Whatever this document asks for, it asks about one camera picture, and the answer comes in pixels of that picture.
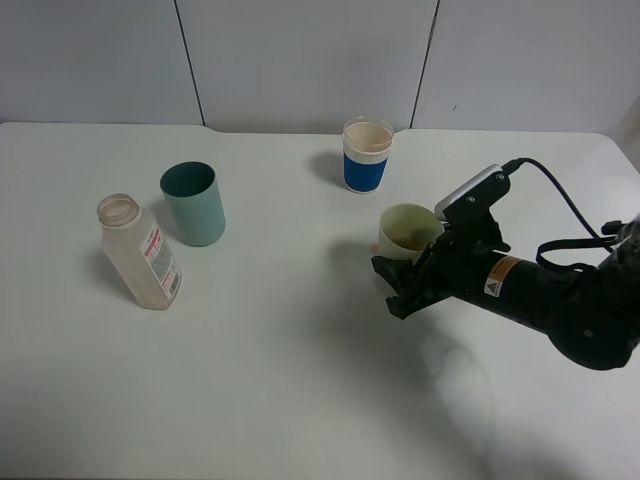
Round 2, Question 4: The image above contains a clear plastic drink bottle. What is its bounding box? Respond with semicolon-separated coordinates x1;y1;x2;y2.
96;194;182;311

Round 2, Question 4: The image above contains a pale green plastic cup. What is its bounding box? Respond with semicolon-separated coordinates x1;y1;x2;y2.
375;203;444;263

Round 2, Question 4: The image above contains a teal plastic cup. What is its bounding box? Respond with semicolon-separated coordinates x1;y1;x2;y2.
159;161;226;247

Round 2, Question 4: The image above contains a blue sleeved paper cup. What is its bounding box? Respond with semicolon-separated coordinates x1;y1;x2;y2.
342;116;394;194

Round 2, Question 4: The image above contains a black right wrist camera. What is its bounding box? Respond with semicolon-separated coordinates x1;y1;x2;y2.
435;164;511;243

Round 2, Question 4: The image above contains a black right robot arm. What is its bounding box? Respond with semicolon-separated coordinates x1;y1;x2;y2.
372;219;639;371

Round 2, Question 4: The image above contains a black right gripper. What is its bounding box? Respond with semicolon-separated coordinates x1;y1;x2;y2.
371;232;575;330

